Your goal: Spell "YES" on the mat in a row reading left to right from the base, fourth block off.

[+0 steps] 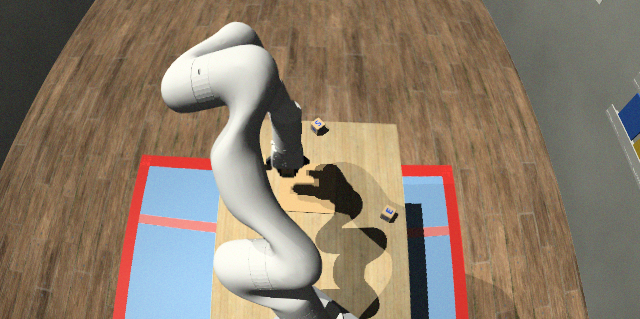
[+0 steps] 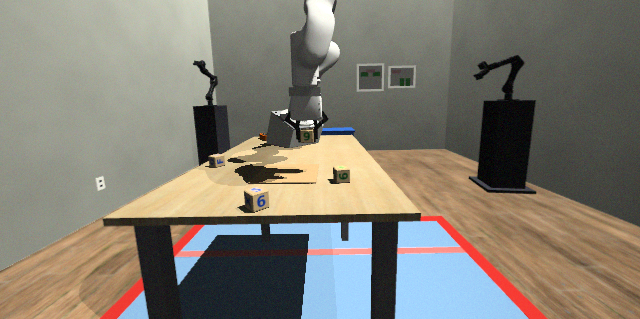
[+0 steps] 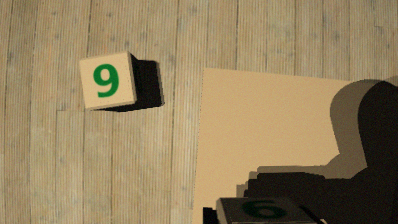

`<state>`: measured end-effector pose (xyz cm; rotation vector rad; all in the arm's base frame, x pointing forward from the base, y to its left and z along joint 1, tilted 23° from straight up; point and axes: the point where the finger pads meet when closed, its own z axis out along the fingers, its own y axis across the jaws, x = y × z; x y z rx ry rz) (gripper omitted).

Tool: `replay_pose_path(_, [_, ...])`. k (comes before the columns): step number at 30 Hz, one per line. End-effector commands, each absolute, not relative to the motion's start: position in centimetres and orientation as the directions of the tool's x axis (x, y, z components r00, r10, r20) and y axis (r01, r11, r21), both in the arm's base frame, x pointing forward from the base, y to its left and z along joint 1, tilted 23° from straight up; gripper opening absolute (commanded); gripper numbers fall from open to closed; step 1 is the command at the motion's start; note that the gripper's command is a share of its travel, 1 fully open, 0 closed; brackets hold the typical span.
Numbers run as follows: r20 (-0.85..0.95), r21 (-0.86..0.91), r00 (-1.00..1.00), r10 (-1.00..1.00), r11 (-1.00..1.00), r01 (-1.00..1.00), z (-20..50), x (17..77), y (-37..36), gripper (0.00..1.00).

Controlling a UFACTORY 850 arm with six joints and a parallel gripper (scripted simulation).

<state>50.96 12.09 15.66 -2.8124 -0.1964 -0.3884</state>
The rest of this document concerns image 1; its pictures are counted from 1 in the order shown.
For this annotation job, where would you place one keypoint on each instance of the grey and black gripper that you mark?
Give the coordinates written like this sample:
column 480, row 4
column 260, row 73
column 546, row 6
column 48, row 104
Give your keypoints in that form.
column 294, row 161

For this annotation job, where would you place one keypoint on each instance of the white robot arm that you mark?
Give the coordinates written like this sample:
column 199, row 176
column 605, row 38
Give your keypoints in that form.
column 245, row 78

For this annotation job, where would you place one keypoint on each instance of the tan flat mat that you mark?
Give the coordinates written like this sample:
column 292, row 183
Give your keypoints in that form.
column 312, row 190

